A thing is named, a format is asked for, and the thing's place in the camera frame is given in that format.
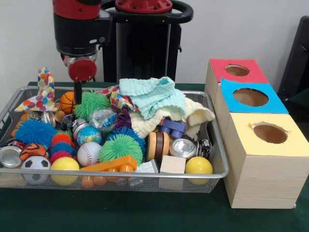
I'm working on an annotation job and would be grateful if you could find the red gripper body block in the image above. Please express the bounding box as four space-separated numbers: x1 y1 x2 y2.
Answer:
68 58 98 83

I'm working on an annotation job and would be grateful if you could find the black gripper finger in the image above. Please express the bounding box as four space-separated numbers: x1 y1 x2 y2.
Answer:
73 81 83 104

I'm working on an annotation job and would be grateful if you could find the green spiky rubber ball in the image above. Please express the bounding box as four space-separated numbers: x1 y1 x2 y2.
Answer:
99 134 144 165
74 91 112 121

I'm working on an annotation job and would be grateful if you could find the colourful polka-dot cloth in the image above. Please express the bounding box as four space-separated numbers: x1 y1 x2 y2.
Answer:
14 67 61 113

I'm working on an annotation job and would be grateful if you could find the mint green muslin cloth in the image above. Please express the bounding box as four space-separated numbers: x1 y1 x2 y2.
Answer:
119 76 186 121

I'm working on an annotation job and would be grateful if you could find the pale yellow muslin cloth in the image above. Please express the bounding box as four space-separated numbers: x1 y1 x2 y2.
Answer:
129 97 216 141

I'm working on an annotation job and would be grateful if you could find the clear mesh bin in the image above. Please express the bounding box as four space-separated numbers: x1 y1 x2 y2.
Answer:
0 86 229 195

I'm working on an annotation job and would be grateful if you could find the wooden box with three holes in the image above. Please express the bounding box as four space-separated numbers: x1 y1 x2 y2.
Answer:
204 58 309 209

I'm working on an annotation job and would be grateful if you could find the orange toy basketball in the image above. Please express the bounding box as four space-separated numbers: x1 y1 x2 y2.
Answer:
59 91 77 115

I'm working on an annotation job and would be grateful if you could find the crushed clear plastic bottle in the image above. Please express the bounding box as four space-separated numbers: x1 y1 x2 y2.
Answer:
88 109 117 132

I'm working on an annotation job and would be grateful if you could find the blue spiky rubber ball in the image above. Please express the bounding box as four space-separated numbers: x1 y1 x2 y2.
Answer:
14 119 56 148

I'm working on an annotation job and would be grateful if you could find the white baseball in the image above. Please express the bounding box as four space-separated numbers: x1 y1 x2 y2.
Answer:
77 142 102 168

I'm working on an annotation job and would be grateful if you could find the plain yellow ball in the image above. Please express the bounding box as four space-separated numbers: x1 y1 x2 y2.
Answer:
50 157 80 187

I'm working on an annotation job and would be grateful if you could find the black and white soccer ball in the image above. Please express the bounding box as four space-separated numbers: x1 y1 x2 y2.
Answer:
22 156 52 186

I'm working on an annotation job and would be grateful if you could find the yellow smiley ball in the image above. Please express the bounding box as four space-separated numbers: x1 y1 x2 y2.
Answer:
185 156 213 184

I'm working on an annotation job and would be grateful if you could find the black chair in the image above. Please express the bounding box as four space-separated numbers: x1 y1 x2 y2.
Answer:
278 16 309 121

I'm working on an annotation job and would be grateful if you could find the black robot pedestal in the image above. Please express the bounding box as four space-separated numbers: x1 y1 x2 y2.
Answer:
101 0 194 84

